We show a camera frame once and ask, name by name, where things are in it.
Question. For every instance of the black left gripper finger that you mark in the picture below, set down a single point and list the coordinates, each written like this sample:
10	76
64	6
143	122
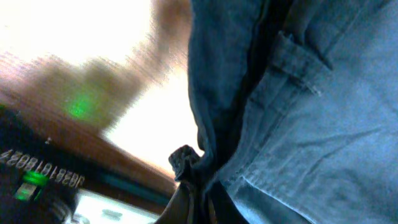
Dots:
184	208

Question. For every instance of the navy blue trousers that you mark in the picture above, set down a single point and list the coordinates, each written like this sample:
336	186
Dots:
296	108

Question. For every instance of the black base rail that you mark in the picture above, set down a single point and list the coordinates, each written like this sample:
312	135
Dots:
47	164

